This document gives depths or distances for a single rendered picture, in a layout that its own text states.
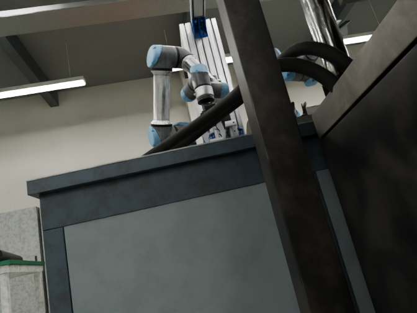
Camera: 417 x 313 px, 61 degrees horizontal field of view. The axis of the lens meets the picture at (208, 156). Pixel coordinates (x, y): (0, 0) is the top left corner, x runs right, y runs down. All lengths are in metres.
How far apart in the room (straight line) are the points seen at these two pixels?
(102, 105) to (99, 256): 6.67
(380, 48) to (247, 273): 0.56
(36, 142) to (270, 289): 6.93
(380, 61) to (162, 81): 1.44
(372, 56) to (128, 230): 0.64
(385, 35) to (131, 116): 6.87
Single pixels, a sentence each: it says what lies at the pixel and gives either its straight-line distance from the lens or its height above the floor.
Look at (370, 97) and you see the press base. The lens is 0.62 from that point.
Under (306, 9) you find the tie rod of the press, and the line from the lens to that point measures 0.92.
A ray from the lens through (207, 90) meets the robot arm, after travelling 1.47.
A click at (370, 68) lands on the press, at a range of 0.61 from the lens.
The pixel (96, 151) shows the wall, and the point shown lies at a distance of 7.16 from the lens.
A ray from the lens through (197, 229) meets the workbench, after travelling 0.87.
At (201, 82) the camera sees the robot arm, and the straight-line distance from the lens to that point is 1.48.
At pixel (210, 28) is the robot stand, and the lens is 2.50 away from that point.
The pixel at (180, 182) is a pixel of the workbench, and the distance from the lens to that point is 0.89.
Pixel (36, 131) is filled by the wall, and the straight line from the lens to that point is 7.63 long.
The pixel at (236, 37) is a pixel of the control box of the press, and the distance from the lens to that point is 0.60.
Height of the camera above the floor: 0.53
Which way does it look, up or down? 15 degrees up
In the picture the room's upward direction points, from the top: 13 degrees counter-clockwise
